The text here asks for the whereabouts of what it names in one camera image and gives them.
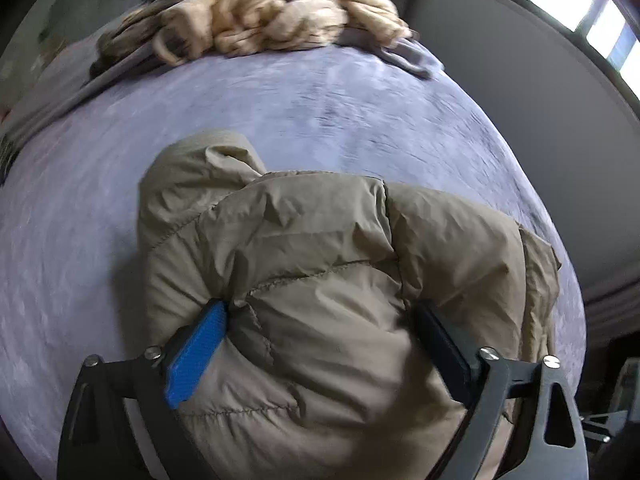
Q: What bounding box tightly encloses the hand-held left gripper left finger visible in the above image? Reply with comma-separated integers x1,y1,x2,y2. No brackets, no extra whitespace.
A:
56,299,228,480

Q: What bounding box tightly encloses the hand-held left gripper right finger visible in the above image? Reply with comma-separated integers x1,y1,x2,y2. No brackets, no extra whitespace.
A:
412,300,590,480

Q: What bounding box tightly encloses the beige puffer jacket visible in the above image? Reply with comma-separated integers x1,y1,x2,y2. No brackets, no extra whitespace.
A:
137,129,561,480

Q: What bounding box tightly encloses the grey padded bed panel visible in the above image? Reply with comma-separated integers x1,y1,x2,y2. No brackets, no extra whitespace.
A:
407,0,640,301

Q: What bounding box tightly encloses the grey blanket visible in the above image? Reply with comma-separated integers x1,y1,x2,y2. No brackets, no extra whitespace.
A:
0,27,446,161

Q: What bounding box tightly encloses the brown fuzzy garment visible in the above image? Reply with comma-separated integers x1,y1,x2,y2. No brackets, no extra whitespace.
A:
90,0,341,78

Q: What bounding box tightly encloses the cream striped fleece garment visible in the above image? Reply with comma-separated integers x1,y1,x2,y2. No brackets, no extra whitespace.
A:
152,0,416,66

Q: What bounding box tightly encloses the window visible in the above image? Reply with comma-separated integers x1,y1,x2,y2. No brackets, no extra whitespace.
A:
475,0,640,81

